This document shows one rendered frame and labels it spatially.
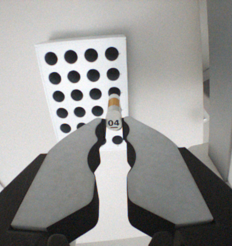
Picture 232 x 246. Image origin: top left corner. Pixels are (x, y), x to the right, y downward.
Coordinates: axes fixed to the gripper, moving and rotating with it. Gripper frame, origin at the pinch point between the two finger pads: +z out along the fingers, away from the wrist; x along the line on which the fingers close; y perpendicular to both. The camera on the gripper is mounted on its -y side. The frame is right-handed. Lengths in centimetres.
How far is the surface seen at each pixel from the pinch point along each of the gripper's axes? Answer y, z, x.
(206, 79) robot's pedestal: 24, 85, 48
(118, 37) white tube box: -4.6, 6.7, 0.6
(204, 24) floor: -4, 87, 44
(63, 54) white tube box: -3.5, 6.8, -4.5
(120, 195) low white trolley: 20.7, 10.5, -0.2
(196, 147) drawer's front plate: 5.9, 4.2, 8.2
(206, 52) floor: 10, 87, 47
